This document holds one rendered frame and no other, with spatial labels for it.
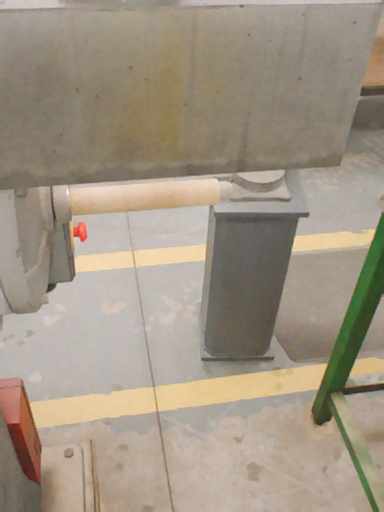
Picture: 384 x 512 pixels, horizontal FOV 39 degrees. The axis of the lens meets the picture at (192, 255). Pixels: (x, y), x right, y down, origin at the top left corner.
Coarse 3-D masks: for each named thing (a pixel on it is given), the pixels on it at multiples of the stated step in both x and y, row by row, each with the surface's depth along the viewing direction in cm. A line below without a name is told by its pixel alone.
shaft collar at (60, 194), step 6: (54, 186) 64; (60, 186) 64; (66, 186) 64; (54, 192) 64; (60, 192) 64; (66, 192) 64; (54, 198) 63; (60, 198) 63; (66, 198) 64; (54, 204) 63; (60, 204) 63; (66, 204) 64; (54, 210) 64; (60, 210) 64; (66, 210) 64; (54, 216) 64; (60, 216) 64; (66, 216) 64; (72, 216) 66; (60, 222) 65
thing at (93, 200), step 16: (80, 192) 65; (96, 192) 65; (112, 192) 65; (128, 192) 66; (144, 192) 66; (160, 192) 66; (176, 192) 66; (192, 192) 67; (208, 192) 67; (80, 208) 65; (96, 208) 65; (112, 208) 66; (128, 208) 66; (144, 208) 67; (160, 208) 67
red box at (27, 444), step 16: (0, 384) 120; (16, 384) 120; (0, 400) 117; (16, 400) 117; (16, 416) 114; (32, 416) 130; (16, 432) 116; (32, 432) 129; (16, 448) 120; (32, 448) 127; (32, 464) 126
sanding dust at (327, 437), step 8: (296, 408) 189; (304, 408) 189; (296, 416) 187; (304, 416) 187; (296, 424) 185; (304, 424) 185; (312, 424) 185; (328, 424) 185; (336, 424) 185; (304, 432) 183; (312, 432) 183; (320, 432) 183; (328, 432) 183; (336, 432) 183; (304, 440) 180; (312, 440) 181; (320, 440) 181; (328, 440) 181; (336, 440) 181; (312, 448) 179; (320, 448) 179; (328, 448) 179
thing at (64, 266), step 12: (60, 228) 92; (72, 228) 101; (60, 240) 94; (72, 240) 101; (60, 252) 96; (72, 252) 97; (60, 264) 98; (72, 264) 99; (60, 276) 100; (72, 276) 101; (48, 288) 106
